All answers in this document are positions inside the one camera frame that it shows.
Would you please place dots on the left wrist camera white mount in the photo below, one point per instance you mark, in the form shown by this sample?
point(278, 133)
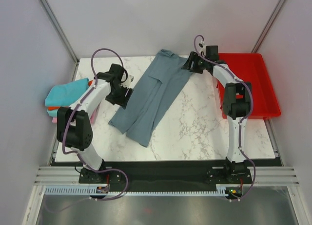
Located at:
point(127, 80)

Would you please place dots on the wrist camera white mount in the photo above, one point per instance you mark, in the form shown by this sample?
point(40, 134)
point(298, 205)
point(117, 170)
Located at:
point(202, 47)
point(127, 80)

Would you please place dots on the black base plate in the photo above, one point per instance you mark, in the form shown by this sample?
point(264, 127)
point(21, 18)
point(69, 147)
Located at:
point(167, 176)

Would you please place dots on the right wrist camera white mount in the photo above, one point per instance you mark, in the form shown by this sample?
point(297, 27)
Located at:
point(202, 47)

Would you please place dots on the teal folded t shirt top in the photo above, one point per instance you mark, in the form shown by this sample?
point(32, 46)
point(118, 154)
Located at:
point(63, 94)

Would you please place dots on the white cable duct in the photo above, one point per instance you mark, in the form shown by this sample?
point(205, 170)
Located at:
point(229, 190)
point(77, 190)

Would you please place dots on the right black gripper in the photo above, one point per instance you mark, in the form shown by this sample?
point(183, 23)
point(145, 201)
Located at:
point(192, 57)

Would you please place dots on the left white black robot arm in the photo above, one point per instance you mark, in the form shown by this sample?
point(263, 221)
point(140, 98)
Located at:
point(74, 129)

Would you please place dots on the aluminium corner post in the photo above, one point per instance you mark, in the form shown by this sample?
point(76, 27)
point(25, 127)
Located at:
point(269, 24)
point(56, 25)

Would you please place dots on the grey-blue t shirt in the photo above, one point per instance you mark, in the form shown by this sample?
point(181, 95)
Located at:
point(152, 96)

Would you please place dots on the left white cable duct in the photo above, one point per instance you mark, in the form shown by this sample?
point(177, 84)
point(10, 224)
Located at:
point(77, 190)

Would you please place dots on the left aluminium corner post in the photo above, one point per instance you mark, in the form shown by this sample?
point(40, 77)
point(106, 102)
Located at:
point(56, 25)

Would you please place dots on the right aluminium corner post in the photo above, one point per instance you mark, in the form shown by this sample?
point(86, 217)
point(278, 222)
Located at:
point(269, 24)

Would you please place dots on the aluminium rail frame front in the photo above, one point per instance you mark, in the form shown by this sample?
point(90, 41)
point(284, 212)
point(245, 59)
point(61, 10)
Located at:
point(275, 198)

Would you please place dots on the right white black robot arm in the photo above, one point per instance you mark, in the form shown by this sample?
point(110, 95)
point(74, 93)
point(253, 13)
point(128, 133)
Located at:
point(237, 103)

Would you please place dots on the orange folded t shirt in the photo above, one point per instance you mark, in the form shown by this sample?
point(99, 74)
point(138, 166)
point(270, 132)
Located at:
point(51, 108)

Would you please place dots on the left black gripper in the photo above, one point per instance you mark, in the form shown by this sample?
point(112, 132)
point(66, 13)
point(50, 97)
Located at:
point(123, 101)

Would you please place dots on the right white cable duct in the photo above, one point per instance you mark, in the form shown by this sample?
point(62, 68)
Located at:
point(229, 190)

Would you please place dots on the pink folded t shirt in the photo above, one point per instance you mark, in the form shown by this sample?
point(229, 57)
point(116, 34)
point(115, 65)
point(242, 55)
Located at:
point(92, 118)

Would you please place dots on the red plastic bin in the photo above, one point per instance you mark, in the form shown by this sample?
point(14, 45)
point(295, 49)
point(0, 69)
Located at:
point(251, 68)

